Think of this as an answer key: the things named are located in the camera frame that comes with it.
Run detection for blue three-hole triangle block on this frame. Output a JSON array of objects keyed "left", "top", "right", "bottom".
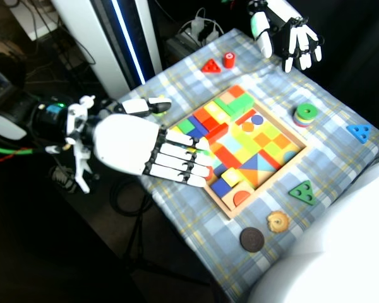
[{"left": 346, "top": 123, "right": 373, "bottom": 145}]

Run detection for blue plaid cloth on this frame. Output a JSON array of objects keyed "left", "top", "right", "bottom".
[{"left": 118, "top": 27, "right": 379, "bottom": 303}]

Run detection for black cable coil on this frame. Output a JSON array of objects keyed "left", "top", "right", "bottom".
[{"left": 109, "top": 178, "right": 154, "bottom": 218}]

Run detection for black tripod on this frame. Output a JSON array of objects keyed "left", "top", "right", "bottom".
[{"left": 123, "top": 217, "right": 215, "bottom": 303}]

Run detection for dark brown round cookie toy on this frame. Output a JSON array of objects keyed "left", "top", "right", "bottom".
[{"left": 239, "top": 227, "right": 265, "bottom": 253}]

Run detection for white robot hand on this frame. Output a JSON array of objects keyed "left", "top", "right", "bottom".
[
  {"left": 246, "top": 0, "right": 323, "bottom": 74},
  {"left": 92, "top": 96, "right": 215, "bottom": 189}
]

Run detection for white flat panel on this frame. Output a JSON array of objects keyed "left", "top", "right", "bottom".
[{"left": 8, "top": 0, "right": 61, "bottom": 42}]

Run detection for dark red long bar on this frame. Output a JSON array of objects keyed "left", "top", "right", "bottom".
[{"left": 206, "top": 122, "right": 231, "bottom": 143}]

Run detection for green cube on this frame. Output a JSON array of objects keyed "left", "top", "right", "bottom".
[
  {"left": 229, "top": 100, "right": 248, "bottom": 117},
  {"left": 238, "top": 92, "right": 256, "bottom": 110},
  {"left": 176, "top": 119, "right": 196, "bottom": 135}
]

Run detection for red three-hole triangle block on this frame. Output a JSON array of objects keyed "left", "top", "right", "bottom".
[{"left": 201, "top": 58, "right": 222, "bottom": 74}]

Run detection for white column with blue light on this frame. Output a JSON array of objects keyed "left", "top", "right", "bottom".
[{"left": 50, "top": 0, "right": 164, "bottom": 99}]

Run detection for green ring discs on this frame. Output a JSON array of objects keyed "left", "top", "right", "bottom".
[{"left": 296, "top": 103, "right": 318, "bottom": 120}]

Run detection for green three-hole triangle block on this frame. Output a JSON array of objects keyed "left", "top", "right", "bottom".
[{"left": 288, "top": 180, "right": 316, "bottom": 206}]

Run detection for wooden tray with printed floor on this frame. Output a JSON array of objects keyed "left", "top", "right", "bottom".
[{"left": 167, "top": 83, "right": 308, "bottom": 220}]

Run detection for dark blue cube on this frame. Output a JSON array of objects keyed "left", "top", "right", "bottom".
[{"left": 210, "top": 178, "right": 233, "bottom": 199}]

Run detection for dark red cube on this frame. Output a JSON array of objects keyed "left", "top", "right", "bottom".
[{"left": 203, "top": 117, "right": 224, "bottom": 133}]

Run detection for tan flower cookie toy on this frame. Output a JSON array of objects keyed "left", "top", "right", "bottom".
[{"left": 265, "top": 210, "right": 291, "bottom": 234}]

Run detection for white power strip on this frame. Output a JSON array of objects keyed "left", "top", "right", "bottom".
[{"left": 189, "top": 18, "right": 221, "bottom": 44}]

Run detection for green long bar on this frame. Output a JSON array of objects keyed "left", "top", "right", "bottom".
[{"left": 213, "top": 97, "right": 235, "bottom": 115}]

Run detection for blue long bar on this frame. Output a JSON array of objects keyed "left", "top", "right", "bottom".
[{"left": 188, "top": 114, "right": 206, "bottom": 136}]

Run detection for dark grey box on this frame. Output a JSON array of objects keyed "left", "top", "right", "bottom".
[{"left": 164, "top": 33, "right": 203, "bottom": 61}]

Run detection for red cylinder with white ring mark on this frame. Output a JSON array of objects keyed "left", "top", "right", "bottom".
[{"left": 222, "top": 52, "right": 236, "bottom": 69}]

